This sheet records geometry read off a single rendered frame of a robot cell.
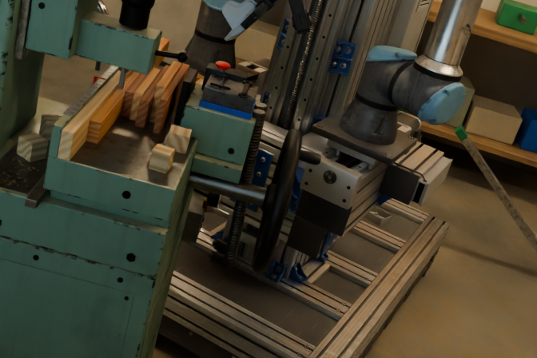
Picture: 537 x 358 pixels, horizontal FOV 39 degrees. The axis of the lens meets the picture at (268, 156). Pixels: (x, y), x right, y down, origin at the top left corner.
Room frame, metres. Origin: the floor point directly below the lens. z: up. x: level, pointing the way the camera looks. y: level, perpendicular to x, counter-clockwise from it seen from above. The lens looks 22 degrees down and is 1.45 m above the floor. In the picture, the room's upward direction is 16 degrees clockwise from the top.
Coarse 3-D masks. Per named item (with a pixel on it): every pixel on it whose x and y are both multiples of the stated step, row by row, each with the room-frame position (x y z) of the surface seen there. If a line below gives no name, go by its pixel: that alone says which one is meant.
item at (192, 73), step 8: (192, 72) 1.40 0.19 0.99; (184, 80) 1.34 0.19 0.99; (192, 80) 1.35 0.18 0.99; (184, 88) 1.34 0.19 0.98; (192, 88) 1.38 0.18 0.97; (184, 96) 1.34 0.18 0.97; (200, 96) 1.37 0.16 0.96; (184, 104) 1.34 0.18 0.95; (176, 112) 1.34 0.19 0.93; (176, 120) 1.34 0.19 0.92
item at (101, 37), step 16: (96, 16) 1.33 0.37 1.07; (80, 32) 1.29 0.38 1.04; (96, 32) 1.29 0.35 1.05; (112, 32) 1.29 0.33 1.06; (128, 32) 1.29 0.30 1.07; (144, 32) 1.31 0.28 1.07; (160, 32) 1.35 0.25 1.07; (80, 48) 1.29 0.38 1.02; (96, 48) 1.29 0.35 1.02; (112, 48) 1.29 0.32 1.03; (128, 48) 1.29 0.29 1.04; (144, 48) 1.29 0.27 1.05; (112, 64) 1.29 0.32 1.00; (128, 64) 1.29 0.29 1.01; (144, 64) 1.29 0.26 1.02
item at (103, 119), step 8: (168, 40) 1.76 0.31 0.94; (160, 48) 1.67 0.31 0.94; (160, 56) 1.67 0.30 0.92; (136, 72) 1.47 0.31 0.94; (112, 96) 1.30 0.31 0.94; (120, 96) 1.31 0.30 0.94; (104, 104) 1.25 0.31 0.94; (112, 104) 1.26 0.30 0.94; (120, 104) 1.30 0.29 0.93; (104, 112) 1.22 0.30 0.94; (112, 112) 1.24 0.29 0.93; (120, 112) 1.32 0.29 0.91; (96, 120) 1.17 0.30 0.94; (104, 120) 1.19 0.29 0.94; (112, 120) 1.26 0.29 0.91; (88, 128) 1.17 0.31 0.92; (96, 128) 1.17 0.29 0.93; (104, 128) 1.20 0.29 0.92; (88, 136) 1.17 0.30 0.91; (96, 136) 1.17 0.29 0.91
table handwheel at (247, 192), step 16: (288, 144) 1.30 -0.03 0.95; (288, 160) 1.26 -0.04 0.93; (192, 176) 1.32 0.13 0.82; (208, 176) 1.32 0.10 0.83; (288, 176) 1.23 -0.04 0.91; (224, 192) 1.32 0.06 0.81; (240, 192) 1.32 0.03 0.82; (256, 192) 1.32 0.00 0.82; (272, 192) 1.32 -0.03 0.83; (288, 192) 1.22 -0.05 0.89; (272, 208) 1.21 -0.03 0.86; (272, 224) 1.19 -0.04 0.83; (272, 240) 1.19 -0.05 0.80; (256, 256) 1.23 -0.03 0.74
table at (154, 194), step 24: (120, 120) 1.30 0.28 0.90; (168, 120) 1.36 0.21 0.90; (96, 144) 1.17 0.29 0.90; (120, 144) 1.19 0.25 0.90; (144, 144) 1.22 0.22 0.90; (192, 144) 1.28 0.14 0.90; (48, 168) 1.08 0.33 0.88; (72, 168) 1.08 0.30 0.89; (96, 168) 1.08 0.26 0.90; (120, 168) 1.10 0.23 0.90; (144, 168) 1.13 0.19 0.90; (192, 168) 1.29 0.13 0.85; (216, 168) 1.29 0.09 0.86; (240, 168) 1.30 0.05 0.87; (72, 192) 1.08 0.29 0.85; (96, 192) 1.08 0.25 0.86; (120, 192) 1.08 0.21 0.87; (144, 192) 1.08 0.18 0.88; (168, 192) 1.08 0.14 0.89; (168, 216) 1.08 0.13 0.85
